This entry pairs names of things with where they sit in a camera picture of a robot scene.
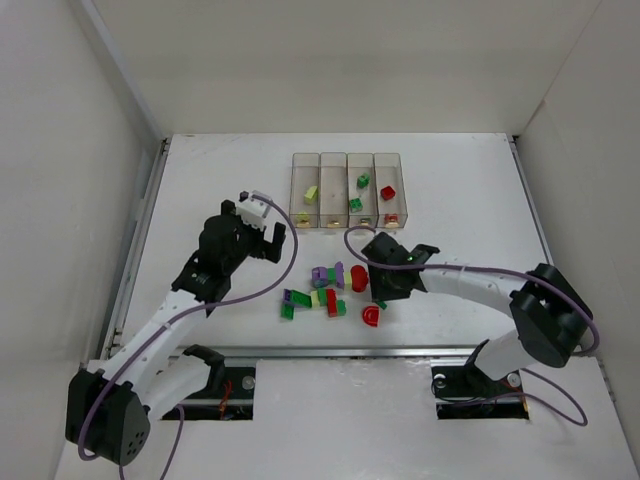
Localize red arch lego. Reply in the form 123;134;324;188
361;305;381;328

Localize red round lego stack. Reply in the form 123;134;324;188
350;265;369;293

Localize red green lego stack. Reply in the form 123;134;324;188
310;288;347;318

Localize purple lime lego cluster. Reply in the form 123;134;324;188
311;261;352;290

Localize red square lego brick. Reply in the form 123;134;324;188
380;185;397;202

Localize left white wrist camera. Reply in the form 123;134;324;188
236;191;271;231

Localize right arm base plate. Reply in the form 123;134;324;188
431;365;529;420

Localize green square lego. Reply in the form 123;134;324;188
349;198;363;213
356;172;371;190

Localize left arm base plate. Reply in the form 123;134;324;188
180;365;256;422

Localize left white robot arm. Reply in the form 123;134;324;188
65;192;294;467

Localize aluminium rail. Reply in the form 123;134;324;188
164;341;584;359

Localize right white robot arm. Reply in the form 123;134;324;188
361;233;594;399

